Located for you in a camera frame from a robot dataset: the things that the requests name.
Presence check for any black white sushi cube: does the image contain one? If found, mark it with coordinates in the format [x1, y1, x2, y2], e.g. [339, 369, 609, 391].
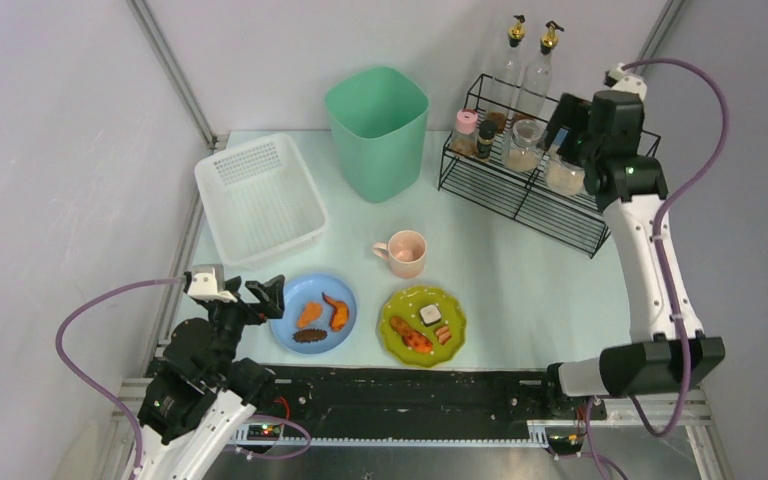
[419, 304, 442, 327]

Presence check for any clear bottle blue label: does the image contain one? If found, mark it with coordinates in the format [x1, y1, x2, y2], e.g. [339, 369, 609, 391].
[549, 128, 569, 152]

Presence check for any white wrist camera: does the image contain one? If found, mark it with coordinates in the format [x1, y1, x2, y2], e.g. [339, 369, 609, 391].
[603, 63, 648, 102]
[183, 264, 229, 302]

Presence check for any pink-lid spice shaker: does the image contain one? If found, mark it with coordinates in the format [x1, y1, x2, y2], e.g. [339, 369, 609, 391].
[450, 109, 478, 156]

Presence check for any pink ceramic mug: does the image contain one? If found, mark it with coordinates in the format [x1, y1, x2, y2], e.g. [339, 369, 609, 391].
[372, 230, 427, 279]

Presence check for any orange chicken wing toy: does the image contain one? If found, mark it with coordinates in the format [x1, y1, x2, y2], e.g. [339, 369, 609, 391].
[322, 293, 350, 333]

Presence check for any dark brown sea cucumber toy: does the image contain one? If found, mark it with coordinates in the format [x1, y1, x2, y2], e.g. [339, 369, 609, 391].
[292, 328, 328, 344]

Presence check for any left aluminium frame post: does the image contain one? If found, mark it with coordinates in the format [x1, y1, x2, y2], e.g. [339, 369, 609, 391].
[126, 0, 218, 151]

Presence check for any glass oil bottle gold spout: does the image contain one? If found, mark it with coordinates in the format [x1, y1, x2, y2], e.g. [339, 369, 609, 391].
[484, 14, 526, 135]

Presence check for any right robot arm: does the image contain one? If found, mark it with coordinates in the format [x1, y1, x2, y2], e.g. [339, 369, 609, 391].
[544, 90, 726, 397]

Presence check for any white plastic perforated basket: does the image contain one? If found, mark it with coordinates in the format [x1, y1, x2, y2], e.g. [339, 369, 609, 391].
[194, 133, 329, 269]

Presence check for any aluminium frame post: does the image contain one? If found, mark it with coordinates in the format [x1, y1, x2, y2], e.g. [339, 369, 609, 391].
[126, 0, 218, 151]
[637, 0, 688, 60]

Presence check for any black wire two-tier rack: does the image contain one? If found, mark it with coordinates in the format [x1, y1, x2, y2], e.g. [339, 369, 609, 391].
[437, 73, 662, 258]

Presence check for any blue round plate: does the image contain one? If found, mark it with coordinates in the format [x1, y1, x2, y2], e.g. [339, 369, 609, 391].
[270, 274, 358, 355]

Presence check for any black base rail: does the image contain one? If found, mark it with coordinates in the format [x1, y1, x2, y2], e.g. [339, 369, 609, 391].
[259, 365, 587, 442]

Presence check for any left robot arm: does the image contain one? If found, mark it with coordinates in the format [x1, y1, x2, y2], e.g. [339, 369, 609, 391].
[131, 268, 285, 479]

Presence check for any small black-lid spice jar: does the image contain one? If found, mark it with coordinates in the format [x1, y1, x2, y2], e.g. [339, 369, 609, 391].
[475, 119, 497, 161]

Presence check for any green scalloped plate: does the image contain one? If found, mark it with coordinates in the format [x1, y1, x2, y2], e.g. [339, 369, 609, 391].
[379, 285, 468, 368]

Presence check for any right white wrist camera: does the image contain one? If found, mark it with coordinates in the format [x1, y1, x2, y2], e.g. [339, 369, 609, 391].
[603, 63, 648, 102]

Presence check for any orange fried food piece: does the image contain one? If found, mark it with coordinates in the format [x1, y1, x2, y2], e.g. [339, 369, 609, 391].
[296, 301, 324, 330]

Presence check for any glass jar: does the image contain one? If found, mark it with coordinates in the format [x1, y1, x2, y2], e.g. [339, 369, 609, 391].
[502, 118, 543, 173]
[545, 149, 585, 197]

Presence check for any right aluminium frame post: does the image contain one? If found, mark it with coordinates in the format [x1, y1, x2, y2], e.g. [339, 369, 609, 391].
[637, 0, 688, 60]

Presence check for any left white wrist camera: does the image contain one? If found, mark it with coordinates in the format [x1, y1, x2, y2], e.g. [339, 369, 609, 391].
[183, 264, 229, 302]

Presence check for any orange grilled fish toy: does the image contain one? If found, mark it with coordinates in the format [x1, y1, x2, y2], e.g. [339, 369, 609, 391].
[389, 316, 433, 354]

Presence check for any pink bacon strips toy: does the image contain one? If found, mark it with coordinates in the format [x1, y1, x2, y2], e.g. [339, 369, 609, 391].
[434, 325, 452, 345]

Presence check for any green plastic waste bin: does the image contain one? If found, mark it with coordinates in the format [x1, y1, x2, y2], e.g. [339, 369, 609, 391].
[324, 66, 430, 203]

